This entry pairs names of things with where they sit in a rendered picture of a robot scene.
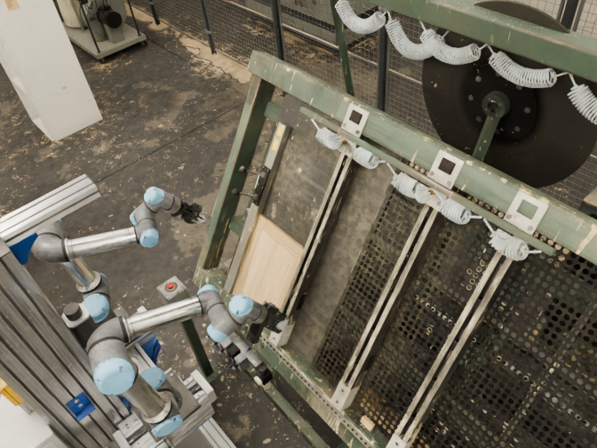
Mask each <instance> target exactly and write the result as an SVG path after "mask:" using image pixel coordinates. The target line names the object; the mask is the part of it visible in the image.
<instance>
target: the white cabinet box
mask: <svg viewBox="0 0 597 448"><path fill-rule="evenodd" d="M0 62H1V64H2V66H3V68H4V70H5V72H6V74H7V75H8V77H9V78H10V80H11V82H12V85H13V87H14V89H15V90H16V92H17V93H18V95H19V97H20V99H21V101H22V103H23V105H24V107H25V109H26V110H27V112H28V114H29V116H30V118H31V119H32V121H33V122H34V123H35V124H36V125H37V126H38V127H39V128H40V129H41V130H42V131H43V132H44V133H45V134H46V135H47V136H48V138H49V139H50V140H51V141H52V142H54V141H58V140H61V139H63V138H65V137H67V136H68V135H70V134H72V133H74V132H77V131H79V130H81V129H83V128H85V127H87V126H89V125H91V124H94V123H96V122H98V121H99V120H101V119H103V118H102V116H101V113H100V111H99V108H98V106H97V104H96V101H95V99H94V98H93V95H92V91H91V89H90V87H89V85H88V83H87V81H86V78H85V76H84V72H83V71H82V69H81V66H80V64H79V62H78V59H77V57H76V54H75V52H74V49H73V47H72V45H71V43H70V41H69V39H68V35H67V33H66V30H65V29H64V27H63V24H62V22H61V20H60V16H59V15H58V12H57V10H56V7H55V5H54V3H53V1H52V0H0Z"/></svg>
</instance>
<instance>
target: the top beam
mask: <svg viewBox="0 0 597 448"><path fill-rule="evenodd" d="M247 70H248V71H249V72H251V73H252V74H254V75H256V76H258V77H260V78H262V79H264V80H265V81H267V82H269V83H270V84H272V85H274V86H276V87H278V88H280V89H281V90H283V91H285V92H287V93H288V94H290V95H292V96H294V97H295V98H297V99H299V100H302V101H303V102H305V103H306V104H308V105H310V106H311V107H313V108H316V109H318V110H319V111H321V112H323V113H324V114H326V115H327V116H330V117H332V118H334V119H335V120H337V121H339V122H341V123H342V124H343V122H344V119H345V116H346V112H347V110H348V108H349V106H350V103H352V104H354V105H355V106H357V107H359V108H362V109H364V110H366V111H368V112H370V114H369V117H368V119H367V122H366V124H365V126H364V128H363V130H362V135H364V136H365V137H367V138H369V139H371V140H373V141H375V142H377V143H378V144H380V145H381V146H383V147H385V148H387V149H389V150H391V151H393V152H395V154H397V155H399V156H402V157H403V158H405V159H407V160H409V161H411V162H412V163H414V164H416V165H418V166H419V167H421V168H423V169H425V170H427V171H428V172H430V170H431V168H432V165H433V163H434V160H435V158H436V157H437V155H438V153H439V151H440V149H441V150H443V151H445V152H447V153H448V154H450V155H452V156H454V157H456V158H458V159H460V160H462V161H464V162H465V163H464V165H463V167H462V169H461V171H460V173H459V175H458V177H457V179H456V181H455V183H454V185H453V186H455V187H457V188H459V189H461V190H463V191H465V192H466V193H467V194H469V195H471V196H473V197H475V198H477V199H479V200H480V201H482V202H484V203H485V204H487V205H489V206H491V207H493V208H495V209H496V210H498V211H500V212H502V213H503V214H506V213H507V211H508V210H509V207H510V206H511V204H512V202H513V200H514V199H515V197H516V195H517V193H518V192H519V190H520V191H521V192H523V193H525V194H527V195H529V196H532V197H534V198H536V199H537V200H539V201H541V202H543V203H545V204H547V205H549V207H548V209H547V210H546V212H545V215H544V216H543V218H542V220H541V221H540V222H539V224H538V226H537V228H536V230H535V231H536V232H538V233H539V234H541V235H542V236H545V237H547V238H549V239H550V240H552V241H554V242H555V243H557V244H559V245H561V246H563V247H565V248H566V249H568V250H570V251H572V252H574V253H575V254H577V255H579V256H580V257H582V258H584V259H586V260H588V261H590V262H592V263H593V264H595V265H596V266H597V220H596V219H594V218H592V217H590V216H588V215H586V214H584V213H582V212H580V211H578V210H576V209H574V208H572V207H570V206H569V205H567V204H565V203H563V202H561V201H559V200H557V199H555V198H553V197H551V196H549V195H547V194H545V193H543V192H541V191H539V190H537V189H535V188H533V187H531V186H529V185H527V184H525V183H523V182H521V181H519V180H517V179H515V178H513V177H511V176H509V175H507V174H505V173H503V172H501V171H500V170H498V169H496V168H494V167H492V166H490V165H488V164H485V163H484V162H482V161H480V160H478V159H476V158H474V157H472V156H469V155H468V154H466V153H464V152H462V151H460V150H458V149H456V148H453V147H452V146H450V145H448V144H446V143H444V142H442V141H440V140H437V139H436V138H434V137H432V136H430V135H428V134H427V133H425V132H422V131H420V130H419V129H417V128H415V127H413V126H411V125H409V124H406V123H404V122H403V121H401V120H399V119H397V118H395V117H393V116H390V115H388V114H387V113H385V112H383V111H381V110H379V109H377V108H374V107H372V106H371V105H369V104H367V103H365V102H363V101H361V100H358V99H357V98H356V97H354V96H352V95H350V94H348V93H346V92H343V91H341V90H340V89H338V88H336V87H334V86H332V85H330V84H327V83H325V82H324V81H322V80H320V79H318V78H316V77H314V76H311V75H309V74H308V73H306V72H304V71H302V70H300V69H298V68H295V67H293V66H292V65H290V64H288V63H287V62H285V61H283V60H280V59H278V58H276V57H275V56H273V55H271V54H269V53H266V52H260V51H255V50H253V51H252V53H251V58H250V61H249V65H248V67H247ZM537 209H538V207H537V206H535V205H534V204H531V203H530V202H528V201H526V200H524V199H523V200H522V202H521V204H520V206H519V208H518V210H517V212H518V213H520V214H522V215H524V216H526V217H528V218H529V219H531V220H532V218H533V217H534V215H535V213H536V211H537Z"/></svg>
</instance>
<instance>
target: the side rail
mask: <svg viewBox="0 0 597 448"><path fill-rule="evenodd" d="M274 91H275V86H274V85H272V84H270V83H269V82H267V81H265V80H264V79H262V78H260V77H258V76H256V75H254V76H253V78H252V81H251V87H250V89H249V93H248V96H247V99H246V102H245V105H244V108H243V113H242V116H241V120H240V123H239V125H238V129H237V132H236V135H235V140H234V143H233V147H232V149H231V152H230V156H229V158H228V161H227V167H226V170H225V173H224V176H223V179H222V182H221V185H220V189H219V193H218V197H217V200H216V203H215V206H214V209H213V212H212V215H211V220H210V224H209V227H208V229H207V233H206V236H205V238H204V242H203V247H202V250H201V253H200V256H199V260H198V262H197V264H198V265H199V266H200V267H201V268H202V269H205V268H215V267H218V266H219V262H220V259H221V256H222V253H223V251H224V247H225V244H226V241H227V237H228V234H229V231H230V228H229V227H228V226H229V223H230V220H231V217H232V216H234V215H235V212H236V209H237V205H238V203H239V200H240V197H241V195H240V194H239V196H233V194H232V190H233V189H234V188H238V189H239V190H240V192H241V193H242V192H243V186H244V183H245V181H246V178H247V175H248V172H246V173H244V174H242V173H240V172H239V168H240V167H241V166H245V167H246V168H247V170H249V169H250V167H251V161H252V158H253V156H254V153H255V150H256V147H257V144H258V141H259V136H260V134H261V131H262V128H263V125H264V122H265V119H266V117H265V116H264V114H265V110H266V107H267V103H268V102H269V101H271V99H272V97H273V94H274Z"/></svg>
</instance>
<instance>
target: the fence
mask: <svg viewBox="0 0 597 448"><path fill-rule="evenodd" d="M279 125H281V126H282V127H283V132H282V135H281V137H279V136H278V135H276V134H277V131H278V128H279ZM290 131H291V126H290V125H288V124H286V123H282V122H279V124H278V126H277V129H276V132H275V136H274V139H273V142H272V145H271V148H270V150H269V153H268V156H267V160H266V163H265V166H266V167H268V168H269V169H270V170H271V171H270V173H269V176H268V179H267V184H266V186H265V189H264V192H263V195H262V197H261V200H260V202H259V206H256V205H255V204H254V203H252V204H251V208H250V211H249V214H248V217H247V220H246V222H245V225H244V228H243V233H242V236H241V239H240V242H239V244H238V247H237V250H236V253H235V257H234V260H233V263H232V266H231V268H230V271H229V274H228V277H227V281H226V284H225V287H224V290H225V291H226V292H227V293H228V294H231V293H233V290H234V288H235V283H236V280H237V277H238V275H239V273H240V270H241V267H242V264H243V260H244V257H245V254H246V252H247V249H248V246H249V243H250V240H251V236H252V233H253V231H254V228H255V226H256V223H257V220H258V217H259V215H260V214H262V212H263V209H264V206H265V203H266V201H267V197H268V194H269V191H270V188H271V186H272V183H273V180H274V177H275V173H276V170H277V168H278V165H279V163H280V160H281V157H282V154H283V150H284V147H285V144H286V141H287V139H288V136H289V134H290ZM275 139H276V140H278V141H279V143H278V146H277V149H276V151H275V150H273V149H272V146H273V144H274V141H275Z"/></svg>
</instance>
